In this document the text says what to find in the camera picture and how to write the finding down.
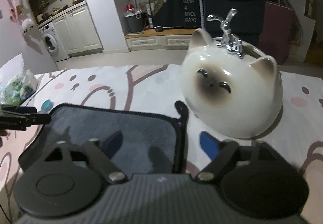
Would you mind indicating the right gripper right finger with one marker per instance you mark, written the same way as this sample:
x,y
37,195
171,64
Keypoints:
x,y
209,145

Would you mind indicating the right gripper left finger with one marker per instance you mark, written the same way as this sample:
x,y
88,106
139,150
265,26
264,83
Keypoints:
x,y
111,145

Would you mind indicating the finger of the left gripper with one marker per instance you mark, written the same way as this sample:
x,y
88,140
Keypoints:
x,y
19,109
20,121

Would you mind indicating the green floral tissue pack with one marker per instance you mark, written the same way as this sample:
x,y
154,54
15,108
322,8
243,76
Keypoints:
x,y
18,89

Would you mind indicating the white ceramic cat bowl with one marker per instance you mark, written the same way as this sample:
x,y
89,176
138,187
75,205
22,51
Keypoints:
x,y
240,97

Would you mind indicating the white washing machine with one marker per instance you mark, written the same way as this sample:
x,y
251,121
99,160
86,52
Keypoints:
x,y
53,43

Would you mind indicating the white kitchen cabinet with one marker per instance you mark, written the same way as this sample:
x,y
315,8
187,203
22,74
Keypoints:
x,y
77,31

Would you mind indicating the silver rabbit figurine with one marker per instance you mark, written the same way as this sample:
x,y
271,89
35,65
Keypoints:
x,y
229,41

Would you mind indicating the white drawer bench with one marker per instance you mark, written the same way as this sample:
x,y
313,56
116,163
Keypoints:
x,y
167,39

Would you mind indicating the maroon folded mat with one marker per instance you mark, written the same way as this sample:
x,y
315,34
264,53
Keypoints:
x,y
279,30

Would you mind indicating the dark grey trash bin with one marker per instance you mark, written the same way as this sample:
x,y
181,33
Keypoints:
x,y
135,22

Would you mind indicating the small black bowl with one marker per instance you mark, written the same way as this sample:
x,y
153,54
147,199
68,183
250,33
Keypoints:
x,y
159,29

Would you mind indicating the black have a nice day cloth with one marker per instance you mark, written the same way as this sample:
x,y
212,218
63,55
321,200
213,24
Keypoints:
x,y
182,14

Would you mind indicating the red bottle cap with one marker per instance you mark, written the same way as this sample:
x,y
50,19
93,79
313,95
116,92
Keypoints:
x,y
129,7

